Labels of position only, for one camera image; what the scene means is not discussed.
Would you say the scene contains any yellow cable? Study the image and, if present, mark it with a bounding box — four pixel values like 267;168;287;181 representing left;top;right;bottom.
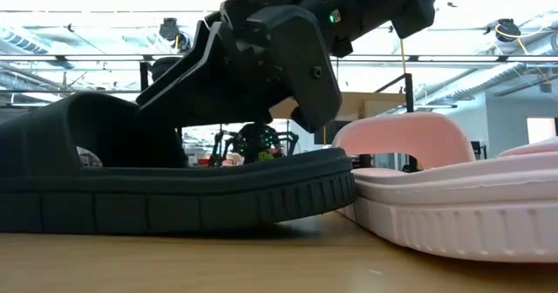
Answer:
398;38;424;172

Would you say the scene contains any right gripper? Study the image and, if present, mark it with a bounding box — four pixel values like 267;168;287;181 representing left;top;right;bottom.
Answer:
135;0;344;133

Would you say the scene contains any person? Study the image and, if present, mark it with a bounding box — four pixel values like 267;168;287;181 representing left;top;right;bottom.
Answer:
237;122;282;163

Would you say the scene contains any small black monitor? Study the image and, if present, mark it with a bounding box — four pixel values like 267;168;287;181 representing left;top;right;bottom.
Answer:
470;140;488;160

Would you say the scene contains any black ceiling cable reel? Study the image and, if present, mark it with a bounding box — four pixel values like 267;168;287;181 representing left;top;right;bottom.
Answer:
494;17;522;44
157;17;193;54

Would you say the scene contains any pink slide sandal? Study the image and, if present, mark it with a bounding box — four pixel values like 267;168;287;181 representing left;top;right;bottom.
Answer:
496;136;558;160
333;112;558;263

